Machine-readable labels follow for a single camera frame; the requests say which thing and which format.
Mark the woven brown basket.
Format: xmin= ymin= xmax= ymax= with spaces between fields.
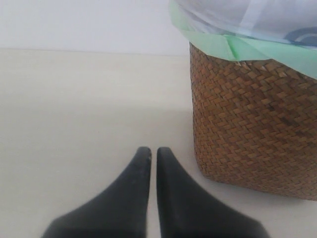
xmin=190 ymin=45 xmax=317 ymax=201

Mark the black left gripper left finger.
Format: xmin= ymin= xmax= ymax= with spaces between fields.
xmin=42 ymin=147 xmax=152 ymax=238

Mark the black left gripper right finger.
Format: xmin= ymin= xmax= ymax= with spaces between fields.
xmin=157 ymin=147 xmax=260 ymax=238

